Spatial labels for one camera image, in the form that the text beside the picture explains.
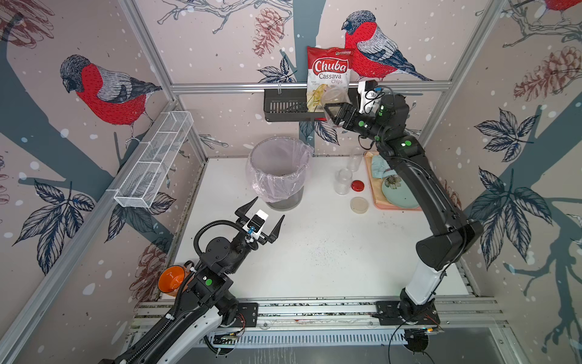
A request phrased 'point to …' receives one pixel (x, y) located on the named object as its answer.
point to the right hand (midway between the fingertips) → (330, 108)
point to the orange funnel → (170, 278)
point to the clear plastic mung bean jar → (355, 159)
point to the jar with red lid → (342, 183)
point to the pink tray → (380, 201)
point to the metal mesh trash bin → (290, 204)
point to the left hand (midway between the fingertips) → (270, 202)
